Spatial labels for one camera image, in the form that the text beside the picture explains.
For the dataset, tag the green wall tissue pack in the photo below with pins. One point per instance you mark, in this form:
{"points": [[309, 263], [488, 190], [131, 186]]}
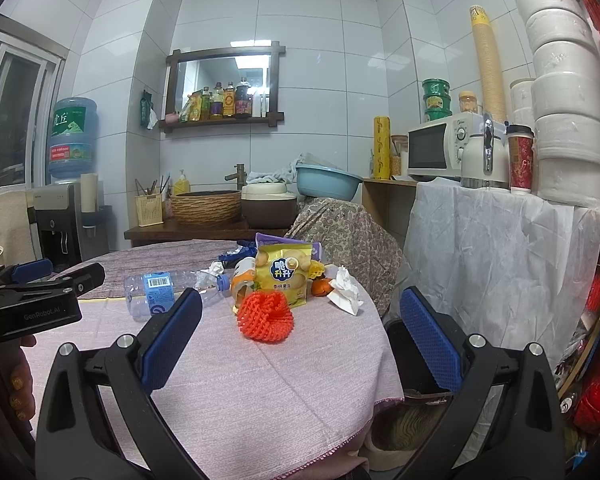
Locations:
{"points": [[148, 116]]}

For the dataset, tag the chopstick holder box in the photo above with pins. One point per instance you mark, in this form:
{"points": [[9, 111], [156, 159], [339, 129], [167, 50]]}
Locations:
{"points": [[152, 202]]}

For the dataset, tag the woven wicker basin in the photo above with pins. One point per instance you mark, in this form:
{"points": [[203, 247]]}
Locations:
{"points": [[212, 208]]}

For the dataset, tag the yellow oil bottle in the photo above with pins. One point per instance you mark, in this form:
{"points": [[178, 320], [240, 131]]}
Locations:
{"points": [[217, 102]]}

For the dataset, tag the green instant noodle cups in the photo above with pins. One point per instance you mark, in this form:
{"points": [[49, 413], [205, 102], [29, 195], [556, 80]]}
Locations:
{"points": [[436, 97]]}

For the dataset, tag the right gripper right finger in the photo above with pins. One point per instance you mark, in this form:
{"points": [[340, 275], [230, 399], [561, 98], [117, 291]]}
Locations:
{"points": [[526, 436]]}

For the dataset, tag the yellow wrap roll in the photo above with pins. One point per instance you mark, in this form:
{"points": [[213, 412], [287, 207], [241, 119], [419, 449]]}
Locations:
{"points": [[382, 148]]}

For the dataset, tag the tall paper cup stack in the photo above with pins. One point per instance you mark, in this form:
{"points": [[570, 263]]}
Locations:
{"points": [[489, 62]]}

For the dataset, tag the blue foil wrapper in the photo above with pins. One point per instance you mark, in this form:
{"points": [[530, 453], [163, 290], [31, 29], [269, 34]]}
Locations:
{"points": [[244, 249]]}

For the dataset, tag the yellow soap bottle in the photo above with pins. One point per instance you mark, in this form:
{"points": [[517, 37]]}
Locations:
{"points": [[181, 185]]}

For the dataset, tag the brown pot with white lid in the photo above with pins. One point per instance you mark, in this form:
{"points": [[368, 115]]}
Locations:
{"points": [[269, 206]]}

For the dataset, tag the red foam fruit net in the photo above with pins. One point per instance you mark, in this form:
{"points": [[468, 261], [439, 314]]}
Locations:
{"points": [[265, 317]]}

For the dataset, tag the glass jar with lid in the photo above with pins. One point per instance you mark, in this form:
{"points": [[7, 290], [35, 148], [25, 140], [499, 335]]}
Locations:
{"points": [[468, 102]]}

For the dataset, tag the blue water jug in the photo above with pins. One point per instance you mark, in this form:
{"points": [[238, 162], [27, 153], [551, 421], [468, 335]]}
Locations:
{"points": [[72, 139]]}

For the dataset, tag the light blue basin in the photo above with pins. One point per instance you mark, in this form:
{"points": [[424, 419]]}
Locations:
{"points": [[322, 181]]}

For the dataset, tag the clear plastic water bottle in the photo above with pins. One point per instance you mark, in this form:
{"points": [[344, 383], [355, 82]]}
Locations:
{"points": [[154, 293]]}

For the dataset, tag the left hand yellow nails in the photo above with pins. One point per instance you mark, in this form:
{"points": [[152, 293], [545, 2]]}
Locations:
{"points": [[21, 398]]}

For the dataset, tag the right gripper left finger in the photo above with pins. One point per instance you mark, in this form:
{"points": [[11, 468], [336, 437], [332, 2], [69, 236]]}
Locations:
{"points": [[75, 439]]}

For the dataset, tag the orange white drink bottle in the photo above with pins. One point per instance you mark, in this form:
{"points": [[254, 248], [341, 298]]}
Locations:
{"points": [[242, 281]]}

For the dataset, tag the black water dispenser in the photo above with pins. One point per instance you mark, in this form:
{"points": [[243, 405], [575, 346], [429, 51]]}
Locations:
{"points": [[67, 236]]}

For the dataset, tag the white tissue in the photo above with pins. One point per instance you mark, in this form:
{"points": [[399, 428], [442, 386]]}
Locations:
{"points": [[344, 294]]}

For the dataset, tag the white microwave oven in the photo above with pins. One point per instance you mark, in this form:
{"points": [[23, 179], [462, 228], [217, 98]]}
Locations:
{"points": [[433, 148]]}

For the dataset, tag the orange mandarin fruit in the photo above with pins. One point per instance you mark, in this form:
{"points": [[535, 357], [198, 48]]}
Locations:
{"points": [[321, 287]]}

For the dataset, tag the red paper coffee cup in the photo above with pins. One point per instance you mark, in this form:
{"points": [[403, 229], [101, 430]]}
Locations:
{"points": [[520, 140]]}

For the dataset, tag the white electric kettle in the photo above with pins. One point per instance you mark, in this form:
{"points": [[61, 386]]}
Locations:
{"points": [[484, 161]]}

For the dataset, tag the yellow chip bag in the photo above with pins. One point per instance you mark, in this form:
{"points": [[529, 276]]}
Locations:
{"points": [[293, 284]]}

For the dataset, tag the bronze faucet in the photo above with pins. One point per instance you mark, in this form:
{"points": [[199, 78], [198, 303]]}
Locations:
{"points": [[239, 175]]}

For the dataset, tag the wooden side shelf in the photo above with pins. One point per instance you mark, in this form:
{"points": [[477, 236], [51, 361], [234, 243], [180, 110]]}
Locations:
{"points": [[390, 202]]}

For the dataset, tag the wooden counter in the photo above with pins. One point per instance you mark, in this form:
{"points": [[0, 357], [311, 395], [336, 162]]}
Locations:
{"points": [[170, 230]]}

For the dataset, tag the floral paisley cloth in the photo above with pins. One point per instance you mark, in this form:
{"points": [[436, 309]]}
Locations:
{"points": [[350, 237]]}

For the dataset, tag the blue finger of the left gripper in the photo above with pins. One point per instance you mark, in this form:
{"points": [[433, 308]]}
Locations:
{"points": [[32, 271]]}

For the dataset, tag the dark soy sauce bottle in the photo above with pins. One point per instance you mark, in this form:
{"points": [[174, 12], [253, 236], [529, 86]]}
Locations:
{"points": [[243, 99]]}

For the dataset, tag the wooden framed mirror shelf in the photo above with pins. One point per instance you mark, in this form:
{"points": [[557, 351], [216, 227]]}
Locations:
{"points": [[192, 75]]}

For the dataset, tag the white cover cloth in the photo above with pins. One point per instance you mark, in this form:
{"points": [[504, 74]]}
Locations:
{"points": [[513, 268]]}

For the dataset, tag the brown trash bin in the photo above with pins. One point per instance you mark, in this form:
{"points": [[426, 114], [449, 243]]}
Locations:
{"points": [[410, 359]]}

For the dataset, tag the stack of white bowls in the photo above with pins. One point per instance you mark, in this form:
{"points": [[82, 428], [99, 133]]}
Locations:
{"points": [[565, 101]]}

